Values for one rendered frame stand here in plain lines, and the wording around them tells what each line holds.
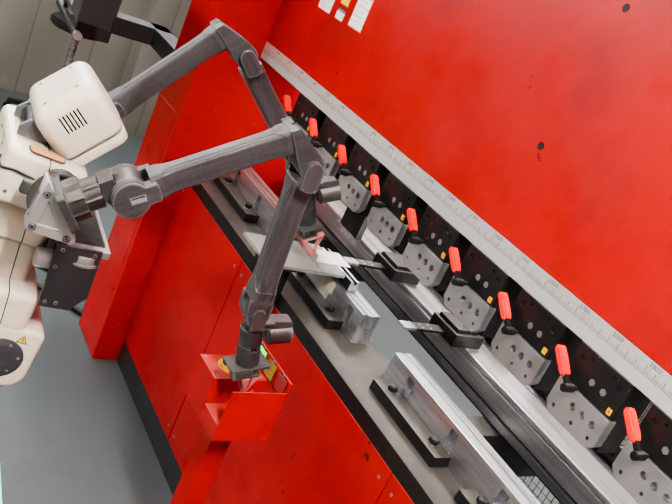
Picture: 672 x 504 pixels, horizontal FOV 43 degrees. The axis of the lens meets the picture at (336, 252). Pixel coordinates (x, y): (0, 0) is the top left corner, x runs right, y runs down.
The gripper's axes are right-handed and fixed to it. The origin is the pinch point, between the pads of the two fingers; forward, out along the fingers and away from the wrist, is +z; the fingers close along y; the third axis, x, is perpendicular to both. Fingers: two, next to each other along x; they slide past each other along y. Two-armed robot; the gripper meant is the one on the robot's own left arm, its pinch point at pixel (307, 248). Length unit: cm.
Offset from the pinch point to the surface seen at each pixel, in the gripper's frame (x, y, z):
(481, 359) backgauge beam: -32, -45, 20
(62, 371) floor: 72, 74, 77
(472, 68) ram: -36, -24, -56
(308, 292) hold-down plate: 2.8, -5.8, 11.3
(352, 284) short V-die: -7.7, -13.6, 6.8
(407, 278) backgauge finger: -30.4, -6.0, 17.1
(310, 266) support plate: 2.8, -8.1, 0.6
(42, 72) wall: 26, 391, 78
